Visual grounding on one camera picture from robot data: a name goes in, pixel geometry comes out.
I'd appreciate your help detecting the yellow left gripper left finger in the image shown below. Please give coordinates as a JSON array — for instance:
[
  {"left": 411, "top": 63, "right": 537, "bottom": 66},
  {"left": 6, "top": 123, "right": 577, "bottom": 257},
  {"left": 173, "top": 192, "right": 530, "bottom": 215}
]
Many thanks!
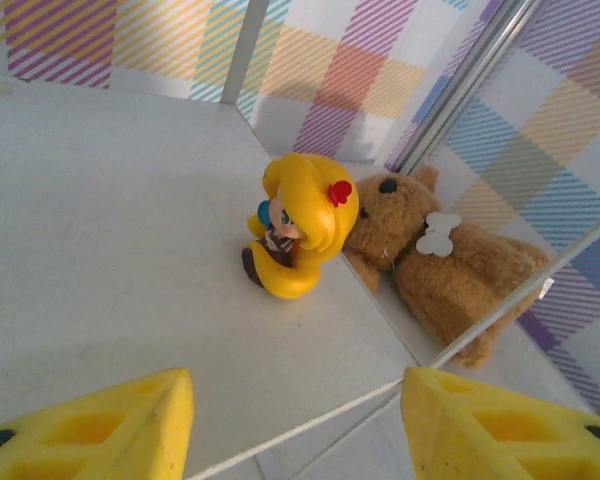
[{"left": 0, "top": 368, "right": 196, "bottom": 480}]

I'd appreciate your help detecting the yellow-haired doll figurine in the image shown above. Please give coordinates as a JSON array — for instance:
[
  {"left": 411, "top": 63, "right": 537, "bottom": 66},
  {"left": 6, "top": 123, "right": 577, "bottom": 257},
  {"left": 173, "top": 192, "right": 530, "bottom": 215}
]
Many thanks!
[{"left": 240, "top": 152, "right": 361, "bottom": 300}]

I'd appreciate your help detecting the brown plush dog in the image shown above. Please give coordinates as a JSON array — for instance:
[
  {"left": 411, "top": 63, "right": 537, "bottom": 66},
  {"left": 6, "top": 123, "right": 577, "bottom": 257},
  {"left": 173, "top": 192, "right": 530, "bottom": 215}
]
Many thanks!
[{"left": 342, "top": 166, "right": 551, "bottom": 370}]

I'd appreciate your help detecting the aluminium frame post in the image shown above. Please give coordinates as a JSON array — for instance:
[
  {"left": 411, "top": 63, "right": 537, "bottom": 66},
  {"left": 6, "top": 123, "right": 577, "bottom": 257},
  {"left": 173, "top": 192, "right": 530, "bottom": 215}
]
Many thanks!
[{"left": 384, "top": 0, "right": 541, "bottom": 174}]

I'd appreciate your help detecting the white two-tier shelf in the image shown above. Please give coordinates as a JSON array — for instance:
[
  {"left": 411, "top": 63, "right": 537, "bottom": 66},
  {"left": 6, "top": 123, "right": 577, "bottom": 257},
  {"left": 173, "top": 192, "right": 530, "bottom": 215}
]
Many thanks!
[{"left": 0, "top": 0, "right": 600, "bottom": 480}]

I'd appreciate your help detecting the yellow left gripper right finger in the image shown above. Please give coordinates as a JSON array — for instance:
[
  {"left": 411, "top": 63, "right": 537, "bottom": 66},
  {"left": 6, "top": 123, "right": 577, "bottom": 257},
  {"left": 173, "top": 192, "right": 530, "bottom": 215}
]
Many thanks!
[{"left": 399, "top": 366, "right": 600, "bottom": 480}]

